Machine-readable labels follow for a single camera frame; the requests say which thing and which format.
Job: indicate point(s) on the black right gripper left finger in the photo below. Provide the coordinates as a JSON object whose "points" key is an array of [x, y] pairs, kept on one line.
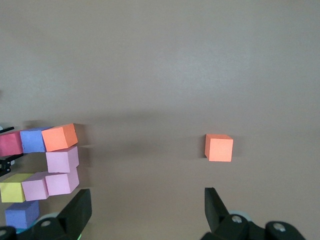
{"points": [[62, 225]]}

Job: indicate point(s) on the red foam cube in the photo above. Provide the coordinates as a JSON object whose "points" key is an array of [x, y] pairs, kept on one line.
{"points": [[10, 143]]}

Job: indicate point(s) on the purple foam cube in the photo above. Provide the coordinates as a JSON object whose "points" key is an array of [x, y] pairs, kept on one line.
{"points": [[22, 215], [32, 140]]}

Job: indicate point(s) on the brown paper table cover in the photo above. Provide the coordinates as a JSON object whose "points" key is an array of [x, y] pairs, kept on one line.
{"points": [[160, 62]]}

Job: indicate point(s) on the pink foam cube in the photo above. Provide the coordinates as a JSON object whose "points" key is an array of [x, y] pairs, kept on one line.
{"points": [[35, 188], [62, 183], [62, 160]]}

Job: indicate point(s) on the orange foam cube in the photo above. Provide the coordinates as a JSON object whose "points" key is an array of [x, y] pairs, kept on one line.
{"points": [[218, 148], [60, 137]]}

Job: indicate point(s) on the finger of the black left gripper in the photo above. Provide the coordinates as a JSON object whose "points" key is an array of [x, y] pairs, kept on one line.
{"points": [[7, 163], [6, 129]]}

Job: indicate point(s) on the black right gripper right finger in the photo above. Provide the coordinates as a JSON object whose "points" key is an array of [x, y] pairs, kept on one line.
{"points": [[225, 225]]}

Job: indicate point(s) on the yellow foam cube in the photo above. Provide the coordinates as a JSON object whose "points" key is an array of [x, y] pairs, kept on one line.
{"points": [[12, 190]]}

